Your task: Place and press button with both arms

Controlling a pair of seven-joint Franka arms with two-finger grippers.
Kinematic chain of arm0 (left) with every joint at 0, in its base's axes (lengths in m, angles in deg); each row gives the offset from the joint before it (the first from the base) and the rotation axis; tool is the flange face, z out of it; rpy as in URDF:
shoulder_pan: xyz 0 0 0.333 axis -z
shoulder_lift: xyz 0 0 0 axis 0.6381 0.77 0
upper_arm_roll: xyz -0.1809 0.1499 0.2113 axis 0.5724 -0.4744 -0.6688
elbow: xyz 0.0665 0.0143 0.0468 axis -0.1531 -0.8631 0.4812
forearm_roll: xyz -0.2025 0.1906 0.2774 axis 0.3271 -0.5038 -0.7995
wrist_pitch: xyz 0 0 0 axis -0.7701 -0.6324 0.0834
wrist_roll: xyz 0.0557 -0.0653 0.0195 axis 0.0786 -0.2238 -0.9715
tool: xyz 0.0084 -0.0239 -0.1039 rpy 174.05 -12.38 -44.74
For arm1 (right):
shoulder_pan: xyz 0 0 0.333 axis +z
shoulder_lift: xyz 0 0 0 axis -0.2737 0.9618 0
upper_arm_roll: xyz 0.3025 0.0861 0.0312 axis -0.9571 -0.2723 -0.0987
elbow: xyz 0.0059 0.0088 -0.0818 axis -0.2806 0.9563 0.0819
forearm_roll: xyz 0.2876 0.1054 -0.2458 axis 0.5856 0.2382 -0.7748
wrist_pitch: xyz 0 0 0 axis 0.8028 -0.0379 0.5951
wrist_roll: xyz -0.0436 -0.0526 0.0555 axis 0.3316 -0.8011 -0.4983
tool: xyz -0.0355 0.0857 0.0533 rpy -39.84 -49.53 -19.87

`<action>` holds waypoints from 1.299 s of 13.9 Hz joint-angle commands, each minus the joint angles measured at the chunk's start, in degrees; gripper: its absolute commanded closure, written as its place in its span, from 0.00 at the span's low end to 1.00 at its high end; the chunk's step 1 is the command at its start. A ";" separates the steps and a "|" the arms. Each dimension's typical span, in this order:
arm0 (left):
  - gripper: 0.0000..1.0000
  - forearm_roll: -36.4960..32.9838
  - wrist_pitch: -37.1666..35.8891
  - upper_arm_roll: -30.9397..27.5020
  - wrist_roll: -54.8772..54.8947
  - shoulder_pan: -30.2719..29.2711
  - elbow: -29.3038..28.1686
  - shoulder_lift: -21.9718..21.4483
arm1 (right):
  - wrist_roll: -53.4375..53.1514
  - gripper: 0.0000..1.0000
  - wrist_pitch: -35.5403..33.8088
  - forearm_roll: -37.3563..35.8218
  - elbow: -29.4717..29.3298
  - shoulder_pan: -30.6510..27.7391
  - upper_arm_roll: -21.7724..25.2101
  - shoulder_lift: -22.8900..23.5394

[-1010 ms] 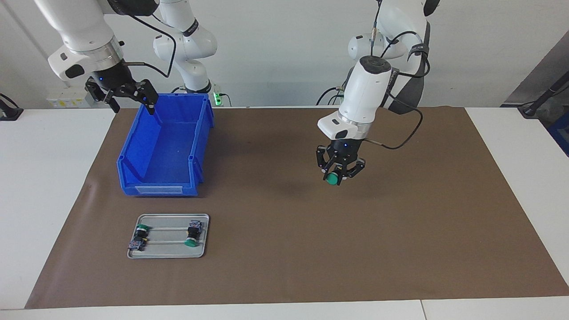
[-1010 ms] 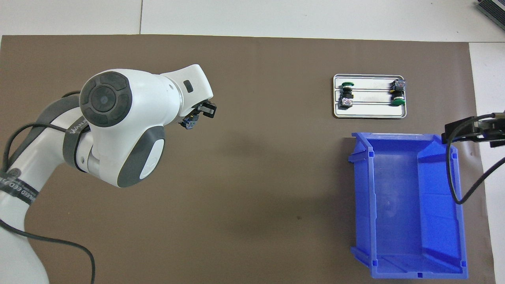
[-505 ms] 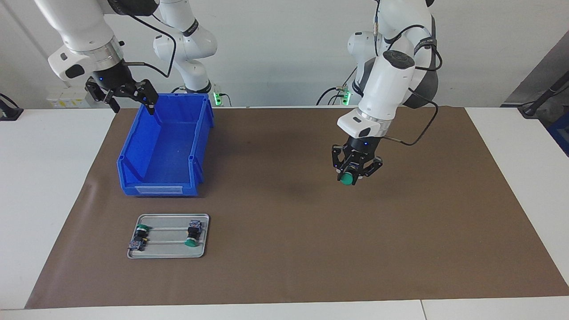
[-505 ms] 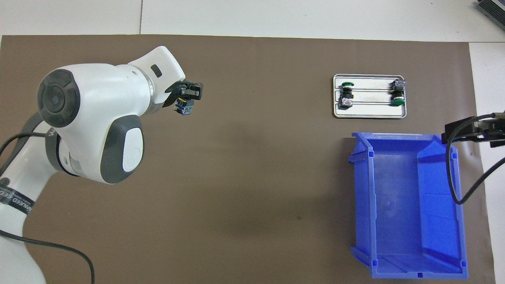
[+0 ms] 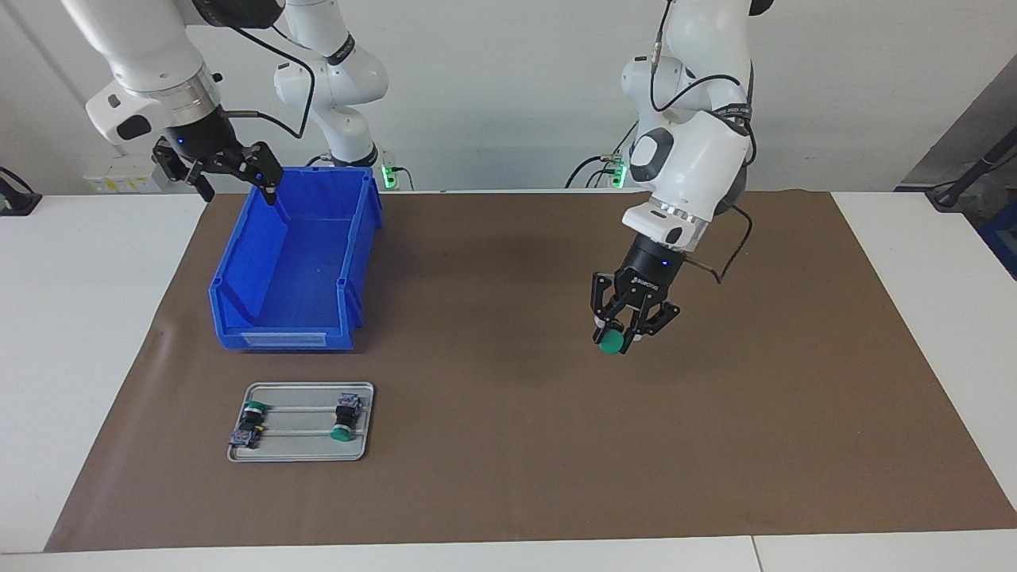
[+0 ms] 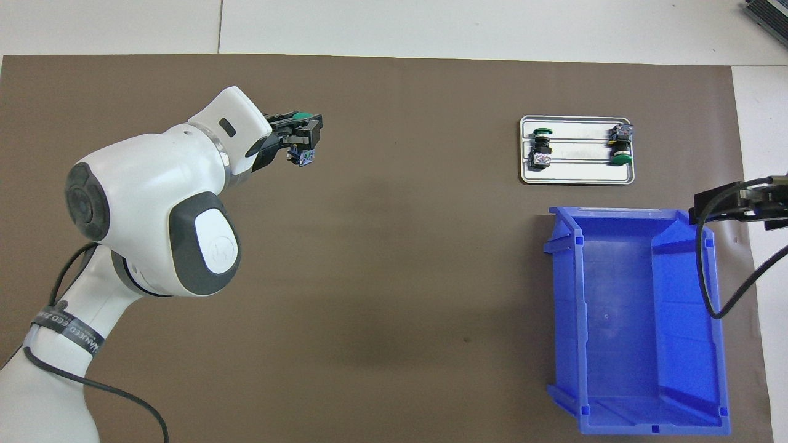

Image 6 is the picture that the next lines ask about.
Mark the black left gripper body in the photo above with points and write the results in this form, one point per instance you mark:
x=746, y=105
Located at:
x=271, y=151

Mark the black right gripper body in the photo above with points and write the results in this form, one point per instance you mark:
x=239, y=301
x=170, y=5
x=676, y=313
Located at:
x=775, y=203

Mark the green push button switch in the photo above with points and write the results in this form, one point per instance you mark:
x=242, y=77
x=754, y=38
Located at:
x=542, y=147
x=622, y=144
x=303, y=157

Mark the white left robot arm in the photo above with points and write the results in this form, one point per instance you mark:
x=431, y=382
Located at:
x=148, y=184

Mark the blue plastic storage bin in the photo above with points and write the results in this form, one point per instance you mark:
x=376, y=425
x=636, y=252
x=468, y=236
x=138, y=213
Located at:
x=640, y=320

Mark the grey metal tray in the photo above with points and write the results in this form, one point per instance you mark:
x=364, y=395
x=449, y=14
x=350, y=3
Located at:
x=578, y=174

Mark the grey ribbed device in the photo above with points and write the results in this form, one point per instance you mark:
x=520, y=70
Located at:
x=769, y=12

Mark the brown table mat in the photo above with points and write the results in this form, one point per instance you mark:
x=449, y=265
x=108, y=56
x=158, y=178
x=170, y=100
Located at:
x=431, y=338

